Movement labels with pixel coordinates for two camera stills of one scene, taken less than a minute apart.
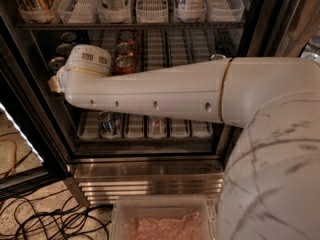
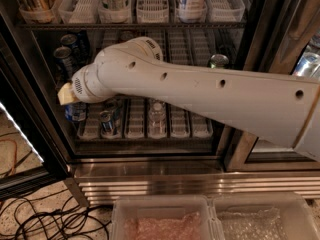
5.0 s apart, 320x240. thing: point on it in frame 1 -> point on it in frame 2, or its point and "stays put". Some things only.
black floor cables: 45,216 stays put
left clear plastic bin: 164,218 stays put
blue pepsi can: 56,63 -> 76,112
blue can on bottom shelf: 106,123 stays put
